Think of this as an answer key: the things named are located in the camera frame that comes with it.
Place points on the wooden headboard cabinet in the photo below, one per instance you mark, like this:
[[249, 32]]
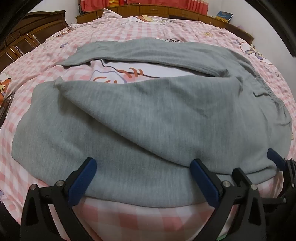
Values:
[[175, 11]]

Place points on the blue book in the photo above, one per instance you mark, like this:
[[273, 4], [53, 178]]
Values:
[[223, 16]]

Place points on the red curtain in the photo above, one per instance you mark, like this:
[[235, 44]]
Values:
[[143, 2]]

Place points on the grey pants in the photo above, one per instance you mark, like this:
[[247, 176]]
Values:
[[143, 129]]

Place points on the pink checked printed blanket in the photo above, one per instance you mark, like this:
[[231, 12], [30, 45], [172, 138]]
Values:
[[148, 220]]

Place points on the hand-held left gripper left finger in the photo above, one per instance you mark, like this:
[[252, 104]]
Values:
[[82, 179]]

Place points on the black smartphone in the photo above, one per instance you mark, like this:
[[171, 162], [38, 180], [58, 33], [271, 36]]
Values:
[[5, 106]]

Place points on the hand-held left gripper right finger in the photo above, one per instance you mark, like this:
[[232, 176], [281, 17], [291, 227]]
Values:
[[205, 183]]

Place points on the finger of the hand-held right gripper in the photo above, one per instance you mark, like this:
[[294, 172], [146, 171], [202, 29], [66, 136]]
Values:
[[241, 177], [275, 158]]

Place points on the dark wooden wardrobe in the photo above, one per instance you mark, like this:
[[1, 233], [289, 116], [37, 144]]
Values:
[[20, 34]]

